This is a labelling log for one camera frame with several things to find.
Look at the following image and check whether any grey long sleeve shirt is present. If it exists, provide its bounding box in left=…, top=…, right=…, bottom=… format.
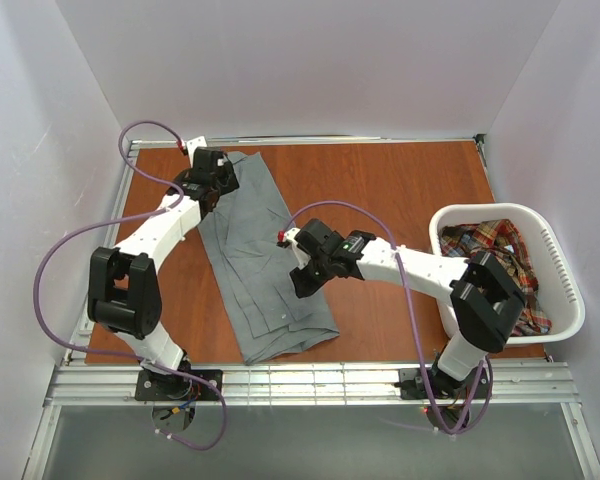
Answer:
left=198, top=152, right=339, bottom=364

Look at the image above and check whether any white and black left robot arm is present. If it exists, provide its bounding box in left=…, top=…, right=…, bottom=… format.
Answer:
left=87, top=146, right=239, bottom=378

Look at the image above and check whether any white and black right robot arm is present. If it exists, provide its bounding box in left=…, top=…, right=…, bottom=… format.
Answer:
left=278, top=219, right=526, bottom=396

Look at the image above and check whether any red plaid shirt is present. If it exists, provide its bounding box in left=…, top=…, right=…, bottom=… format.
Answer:
left=439, top=219, right=552, bottom=337

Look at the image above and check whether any white plastic laundry basket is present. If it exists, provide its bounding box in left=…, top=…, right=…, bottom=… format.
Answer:
left=429, top=203, right=585, bottom=347

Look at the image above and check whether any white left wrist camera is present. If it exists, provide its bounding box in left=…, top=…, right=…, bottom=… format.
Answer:
left=177, top=136, right=207, bottom=162

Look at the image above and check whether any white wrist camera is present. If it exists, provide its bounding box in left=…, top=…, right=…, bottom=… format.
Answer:
left=277, top=227, right=310, bottom=269
left=177, top=136, right=207, bottom=162

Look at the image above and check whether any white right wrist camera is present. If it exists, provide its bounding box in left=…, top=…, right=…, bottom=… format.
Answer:
left=277, top=227, right=310, bottom=269

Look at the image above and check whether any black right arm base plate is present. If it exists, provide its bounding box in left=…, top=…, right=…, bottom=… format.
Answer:
left=394, top=358, right=492, bottom=400

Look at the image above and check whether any aluminium left frame rail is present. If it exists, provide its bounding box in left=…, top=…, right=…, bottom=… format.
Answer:
left=62, top=140, right=137, bottom=366

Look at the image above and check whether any aluminium frame rail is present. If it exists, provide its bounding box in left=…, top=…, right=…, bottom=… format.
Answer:
left=44, top=359, right=581, bottom=406
left=62, top=140, right=137, bottom=366

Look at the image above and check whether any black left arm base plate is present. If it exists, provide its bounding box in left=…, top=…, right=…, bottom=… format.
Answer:
left=135, top=368, right=225, bottom=402

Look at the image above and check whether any aluminium front frame rail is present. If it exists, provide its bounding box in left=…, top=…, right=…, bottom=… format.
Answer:
left=44, top=359, right=581, bottom=406

